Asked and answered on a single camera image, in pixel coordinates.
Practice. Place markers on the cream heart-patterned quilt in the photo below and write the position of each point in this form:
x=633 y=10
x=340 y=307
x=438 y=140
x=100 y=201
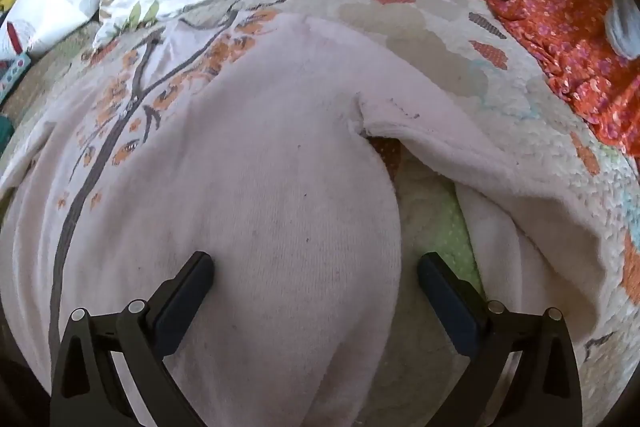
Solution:
x=500 y=72

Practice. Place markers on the pale pink embroidered sweater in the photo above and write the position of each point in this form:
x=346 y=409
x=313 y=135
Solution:
x=240 y=187

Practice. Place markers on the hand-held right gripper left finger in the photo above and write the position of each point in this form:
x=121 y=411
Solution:
x=183 y=298

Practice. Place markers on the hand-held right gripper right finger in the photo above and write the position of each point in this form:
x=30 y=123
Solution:
x=446 y=298

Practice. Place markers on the grey fuzzy cloth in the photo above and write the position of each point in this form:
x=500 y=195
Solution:
x=624 y=27

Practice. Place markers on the teal box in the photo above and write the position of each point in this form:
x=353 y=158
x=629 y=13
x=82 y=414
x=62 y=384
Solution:
x=5 y=132

